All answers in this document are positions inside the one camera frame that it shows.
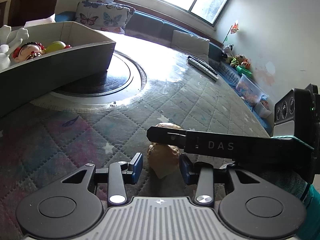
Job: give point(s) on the dark grey cardboard box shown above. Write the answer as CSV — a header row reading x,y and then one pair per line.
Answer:
x,y
91,52

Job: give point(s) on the grey cushion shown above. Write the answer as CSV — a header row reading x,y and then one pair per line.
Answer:
x,y
191,44

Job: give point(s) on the black camera box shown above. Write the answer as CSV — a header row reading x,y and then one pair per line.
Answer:
x,y
297,113

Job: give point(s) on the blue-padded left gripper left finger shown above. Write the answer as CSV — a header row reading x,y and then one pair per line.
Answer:
x,y
119,174

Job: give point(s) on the butterfly print pillow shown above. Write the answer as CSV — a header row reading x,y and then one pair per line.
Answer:
x,y
104,15

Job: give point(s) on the paper flower wall decoration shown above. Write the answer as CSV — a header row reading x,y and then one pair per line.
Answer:
x,y
233,29

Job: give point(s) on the black round turntable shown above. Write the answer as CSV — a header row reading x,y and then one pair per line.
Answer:
x,y
121,72

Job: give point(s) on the blue sofa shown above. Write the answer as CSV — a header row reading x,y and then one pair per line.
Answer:
x,y
198,100

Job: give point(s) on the green round toy figure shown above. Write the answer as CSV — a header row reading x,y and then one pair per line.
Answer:
x,y
55,46

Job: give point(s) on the tan walnut-shaped toy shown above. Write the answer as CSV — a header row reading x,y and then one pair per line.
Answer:
x,y
163,159

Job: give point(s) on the white plush rabbit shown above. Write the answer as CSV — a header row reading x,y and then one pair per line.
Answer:
x,y
7,48

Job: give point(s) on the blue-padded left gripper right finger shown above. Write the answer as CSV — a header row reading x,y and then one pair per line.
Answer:
x,y
200,174

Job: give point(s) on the stuffed toys pile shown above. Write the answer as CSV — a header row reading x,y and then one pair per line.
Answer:
x,y
239,62

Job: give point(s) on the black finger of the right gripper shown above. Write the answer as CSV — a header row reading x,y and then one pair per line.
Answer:
x,y
222,145

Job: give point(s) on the clear plastic storage bin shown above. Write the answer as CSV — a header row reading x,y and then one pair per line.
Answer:
x,y
254,96

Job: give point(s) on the dark wooden door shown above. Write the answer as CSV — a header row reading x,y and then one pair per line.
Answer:
x,y
22,11

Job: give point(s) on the black-haired girl doll figurine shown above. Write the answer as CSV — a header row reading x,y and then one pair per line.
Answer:
x,y
28,51

